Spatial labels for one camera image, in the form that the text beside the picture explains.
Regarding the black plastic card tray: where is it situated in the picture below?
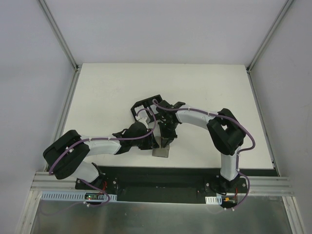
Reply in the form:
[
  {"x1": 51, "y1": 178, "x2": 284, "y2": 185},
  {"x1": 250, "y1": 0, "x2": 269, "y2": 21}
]
[{"x1": 130, "y1": 95, "x2": 163, "y2": 120}]

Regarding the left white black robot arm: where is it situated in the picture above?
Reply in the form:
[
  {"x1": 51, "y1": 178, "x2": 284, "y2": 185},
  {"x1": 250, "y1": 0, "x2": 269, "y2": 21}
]
[{"x1": 43, "y1": 121, "x2": 159, "y2": 190}]

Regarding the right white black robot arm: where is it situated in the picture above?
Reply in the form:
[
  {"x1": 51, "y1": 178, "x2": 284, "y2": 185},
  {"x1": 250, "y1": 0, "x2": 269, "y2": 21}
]
[{"x1": 152, "y1": 99, "x2": 246, "y2": 192}]

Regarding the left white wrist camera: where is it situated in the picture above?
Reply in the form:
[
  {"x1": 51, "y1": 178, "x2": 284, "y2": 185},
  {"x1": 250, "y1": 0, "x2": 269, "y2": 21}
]
[{"x1": 136, "y1": 117, "x2": 149, "y2": 128}]

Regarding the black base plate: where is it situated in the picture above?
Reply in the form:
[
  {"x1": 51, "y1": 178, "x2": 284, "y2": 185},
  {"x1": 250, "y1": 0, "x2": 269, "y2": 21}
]
[{"x1": 74, "y1": 165, "x2": 252, "y2": 203}]

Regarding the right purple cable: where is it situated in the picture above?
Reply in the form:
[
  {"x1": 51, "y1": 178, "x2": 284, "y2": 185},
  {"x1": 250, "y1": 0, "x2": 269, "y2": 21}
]
[{"x1": 152, "y1": 98, "x2": 256, "y2": 212}]

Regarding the left table edge rail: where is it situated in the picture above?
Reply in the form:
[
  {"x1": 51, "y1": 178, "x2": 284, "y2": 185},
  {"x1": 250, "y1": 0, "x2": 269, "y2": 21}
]
[{"x1": 43, "y1": 69, "x2": 82, "y2": 171}]

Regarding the table edge rail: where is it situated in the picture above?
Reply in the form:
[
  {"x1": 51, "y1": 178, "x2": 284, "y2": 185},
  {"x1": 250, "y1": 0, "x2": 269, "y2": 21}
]
[
  {"x1": 43, "y1": 69, "x2": 82, "y2": 171},
  {"x1": 246, "y1": 70, "x2": 280, "y2": 176}
]

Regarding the right white cable duct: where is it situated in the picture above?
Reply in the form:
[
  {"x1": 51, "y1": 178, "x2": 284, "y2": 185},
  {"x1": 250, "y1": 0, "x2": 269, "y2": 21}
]
[{"x1": 205, "y1": 196, "x2": 222, "y2": 205}]

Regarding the white cable duct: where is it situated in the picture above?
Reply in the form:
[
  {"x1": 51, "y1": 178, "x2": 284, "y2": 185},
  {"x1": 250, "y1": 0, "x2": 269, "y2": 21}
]
[
  {"x1": 205, "y1": 196, "x2": 222, "y2": 205},
  {"x1": 41, "y1": 191, "x2": 117, "y2": 202}
]

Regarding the left white cable duct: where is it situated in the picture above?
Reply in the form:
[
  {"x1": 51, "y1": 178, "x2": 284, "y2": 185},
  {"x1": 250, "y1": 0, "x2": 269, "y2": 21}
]
[{"x1": 41, "y1": 191, "x2": 117, "y2": 202}]

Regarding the right table edge rail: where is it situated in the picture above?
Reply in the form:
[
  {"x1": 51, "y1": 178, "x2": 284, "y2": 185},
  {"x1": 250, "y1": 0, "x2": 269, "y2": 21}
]
[{"x1": 246, "y1": 70, "x2": 280, "y2": 176}]

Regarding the right aluminium frame post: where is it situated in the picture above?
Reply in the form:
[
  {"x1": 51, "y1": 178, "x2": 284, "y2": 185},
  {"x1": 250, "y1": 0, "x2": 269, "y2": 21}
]
[{"x1": 246, "y1": 0, "x2": 295, "y2": 74}]

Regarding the aluminium frame post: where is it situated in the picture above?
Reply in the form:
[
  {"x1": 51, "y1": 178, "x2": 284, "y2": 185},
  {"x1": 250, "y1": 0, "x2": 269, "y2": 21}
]
[
  {"x1": 246, "y1": 0, "x2": 295, "y2": 74},
  {"x1": 37, "y1": 0, "x2": 79, "y2": 71}
]

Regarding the front aluminium rail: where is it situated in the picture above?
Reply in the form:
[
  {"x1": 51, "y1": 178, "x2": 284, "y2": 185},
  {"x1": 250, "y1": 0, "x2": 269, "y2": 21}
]
[{"x1": 31, "y1": 167, "x2": 294, "y2": 196}]

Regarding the left aluminium frame post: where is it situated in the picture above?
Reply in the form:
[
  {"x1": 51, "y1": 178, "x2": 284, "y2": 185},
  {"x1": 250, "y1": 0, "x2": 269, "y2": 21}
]
[{"x1": 37, "y1": 0, "x2": 79, "y2": 71}]

